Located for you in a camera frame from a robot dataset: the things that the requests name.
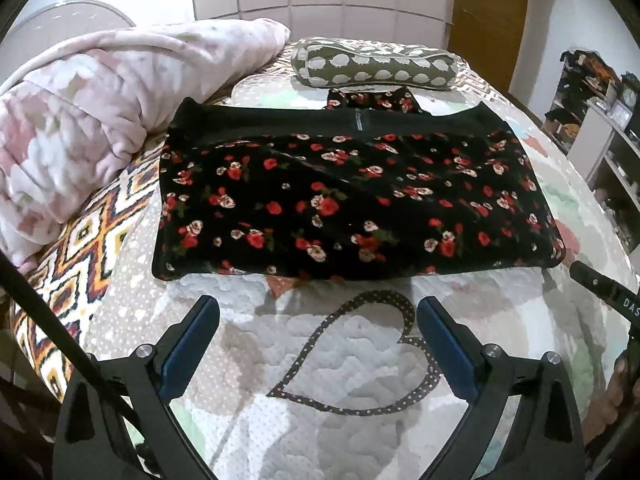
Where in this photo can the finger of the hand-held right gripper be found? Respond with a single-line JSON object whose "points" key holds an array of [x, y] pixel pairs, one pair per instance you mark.
{"points": [[605, 292]]}

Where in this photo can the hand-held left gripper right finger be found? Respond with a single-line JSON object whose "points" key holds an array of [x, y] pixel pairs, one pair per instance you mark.
{"points": [[445, 350]]}

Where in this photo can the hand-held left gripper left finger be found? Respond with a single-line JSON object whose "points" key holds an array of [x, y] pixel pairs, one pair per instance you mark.
{"points": [[192, 345]]}

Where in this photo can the black floral dress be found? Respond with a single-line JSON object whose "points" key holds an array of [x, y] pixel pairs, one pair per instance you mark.
{"points": [[350, 200]]}

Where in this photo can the heart-patterned quilted bedspread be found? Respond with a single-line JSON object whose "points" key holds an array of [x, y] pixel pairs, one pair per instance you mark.
{"points": [[350, 410]]}

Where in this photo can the zigzag-patterned bed sheet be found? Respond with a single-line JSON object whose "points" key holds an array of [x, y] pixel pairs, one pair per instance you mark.
{"points": [[85, 260]]}

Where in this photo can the cluttered shelf unit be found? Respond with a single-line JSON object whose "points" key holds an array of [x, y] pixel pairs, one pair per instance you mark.
{"points": [[600, 140]]}

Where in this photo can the black table clock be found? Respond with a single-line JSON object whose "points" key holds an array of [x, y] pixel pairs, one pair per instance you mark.
{"points": [[632, 100]]}

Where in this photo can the pink floral fleece blanket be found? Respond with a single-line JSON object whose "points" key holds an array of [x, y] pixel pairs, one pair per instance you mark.
{"points": [[90, 110]]}

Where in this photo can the olive patterned bolster pillow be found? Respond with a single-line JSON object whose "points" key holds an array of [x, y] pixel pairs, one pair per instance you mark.
{"points": [[370, 67]]}

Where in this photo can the wooden door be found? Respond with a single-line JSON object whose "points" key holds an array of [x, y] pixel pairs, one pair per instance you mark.
{"points": [[487, 15]]}

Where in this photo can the pink bed headboard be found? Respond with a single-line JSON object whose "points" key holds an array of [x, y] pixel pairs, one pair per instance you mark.
{"points": [[70, 22]]}

